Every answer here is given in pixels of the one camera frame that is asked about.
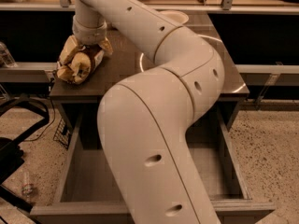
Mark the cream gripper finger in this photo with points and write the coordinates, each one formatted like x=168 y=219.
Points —
x=71 y=47
x=81 y=66

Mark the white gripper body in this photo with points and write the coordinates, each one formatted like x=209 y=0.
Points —
x=89 y=34

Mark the brown chip bag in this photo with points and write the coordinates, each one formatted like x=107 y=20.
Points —
x=96 y=53

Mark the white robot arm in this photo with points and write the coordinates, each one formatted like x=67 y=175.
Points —
x=143 y=119

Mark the clear plastic bottle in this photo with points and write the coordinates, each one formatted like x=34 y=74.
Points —
x=6 y=59

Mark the white paper bowl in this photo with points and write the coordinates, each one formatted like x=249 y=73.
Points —
x=175 y=15

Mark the clear bottle on floor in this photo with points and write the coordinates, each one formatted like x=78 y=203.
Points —
x=27 y=186

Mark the black wire basket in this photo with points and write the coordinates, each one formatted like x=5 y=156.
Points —
x=62 y=134

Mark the black chair frame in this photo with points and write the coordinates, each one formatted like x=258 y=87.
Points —
x=10 y=152

